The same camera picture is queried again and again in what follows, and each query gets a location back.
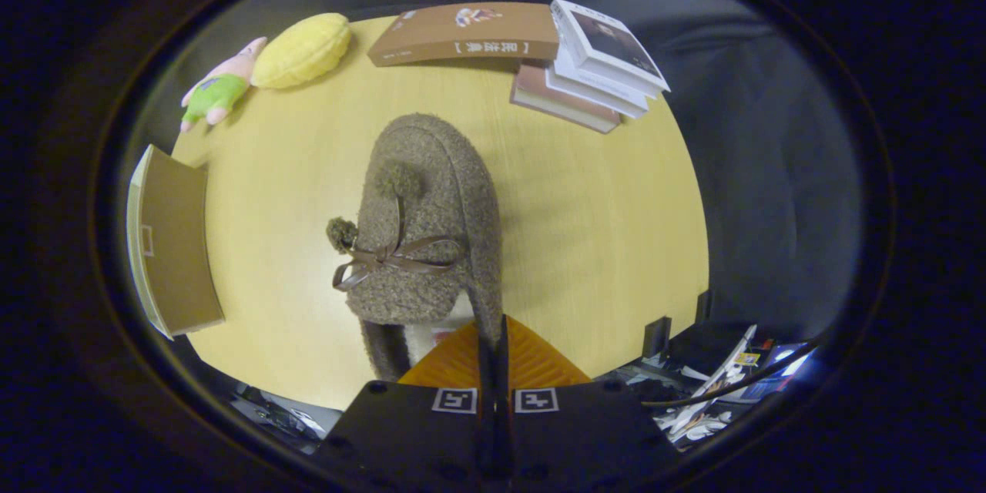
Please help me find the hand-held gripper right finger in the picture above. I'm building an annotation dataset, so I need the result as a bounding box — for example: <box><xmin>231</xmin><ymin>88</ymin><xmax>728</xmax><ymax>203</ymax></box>
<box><xmin>493</xmin><ymin>314</ymin><xmax>682</xmax><ymax>493</ymax></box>

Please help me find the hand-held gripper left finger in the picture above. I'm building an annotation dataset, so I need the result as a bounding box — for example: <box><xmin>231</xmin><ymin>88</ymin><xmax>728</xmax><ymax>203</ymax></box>
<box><xmin>316</xmin><ymin>320</ymin><xmax>498</xmax><ymax>493</ymax></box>

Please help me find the brown fuzzy slipper shoe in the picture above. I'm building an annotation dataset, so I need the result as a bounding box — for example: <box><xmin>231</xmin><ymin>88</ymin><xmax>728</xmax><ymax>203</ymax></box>
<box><xmin>327</xmin><ymin>113</ymin><xmax>503</xmax><ymax>382</ymax></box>

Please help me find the small black stand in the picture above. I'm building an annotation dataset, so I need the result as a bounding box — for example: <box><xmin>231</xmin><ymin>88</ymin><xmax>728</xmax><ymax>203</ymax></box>
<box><xmin>643</xmin><ymin>316</ymin><xmax>672</xmax><ymax>360</ymax></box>

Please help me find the pile of scattered papers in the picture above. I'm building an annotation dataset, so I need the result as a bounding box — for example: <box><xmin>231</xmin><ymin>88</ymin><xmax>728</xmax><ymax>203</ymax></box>
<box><xmin>655</xmin><ymin>324</ymin><xmax>810</xmax><ymax>449</ymax></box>

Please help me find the pinkish brown book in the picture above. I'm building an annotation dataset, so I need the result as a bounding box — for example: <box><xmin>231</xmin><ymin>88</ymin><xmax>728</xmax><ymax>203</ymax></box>
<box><xmin>510</xmin><ymin>64</ymin><xmax>622</xmax><ymax>134</ymax></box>

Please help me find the thin white book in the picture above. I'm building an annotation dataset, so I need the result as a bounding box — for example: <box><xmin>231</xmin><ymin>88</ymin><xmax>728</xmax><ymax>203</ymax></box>
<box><xmin>553</xmin><ymin>46</ymin><xmax>650</xmax><ymax>111</ymax></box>
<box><xmin>545</xmin><ymin>66</ymin><xmax>648</xmax><ymax>120</ymax></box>

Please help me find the white book with portrait cover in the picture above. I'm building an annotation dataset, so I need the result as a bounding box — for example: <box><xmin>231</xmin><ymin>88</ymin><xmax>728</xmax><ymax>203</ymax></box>
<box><xmin>550</xmin><ymin>0</ymin><xmax>670</xmax><ymax>99</ymax></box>

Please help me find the pink and green starfish plush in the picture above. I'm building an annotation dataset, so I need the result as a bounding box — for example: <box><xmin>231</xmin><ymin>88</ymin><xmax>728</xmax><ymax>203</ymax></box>
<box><xmin>180</xmin><ymin>36</ymin><xmax>268</xmax><ymax>133</ymax></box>

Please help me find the yellow round plush cushion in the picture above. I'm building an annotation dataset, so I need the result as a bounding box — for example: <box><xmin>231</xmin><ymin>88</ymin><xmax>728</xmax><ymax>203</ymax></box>
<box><xmin>251</xmin><ymin>12</ymin><xmax>353</xmax><ymax>89</ymax></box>

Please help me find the brown hardcover book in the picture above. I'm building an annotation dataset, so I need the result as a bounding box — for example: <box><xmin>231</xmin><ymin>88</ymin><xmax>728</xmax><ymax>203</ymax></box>
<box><xmin>367</xmin><ymin>2</ymin><xmax>561</xmax><ymax>67</ymax></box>

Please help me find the black cable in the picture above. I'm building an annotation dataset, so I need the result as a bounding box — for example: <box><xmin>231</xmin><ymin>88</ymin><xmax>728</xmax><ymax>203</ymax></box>
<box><xmin>642</xmin><ymin>345</ymin><xmax>819</xmax><ymax>407</ymax></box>

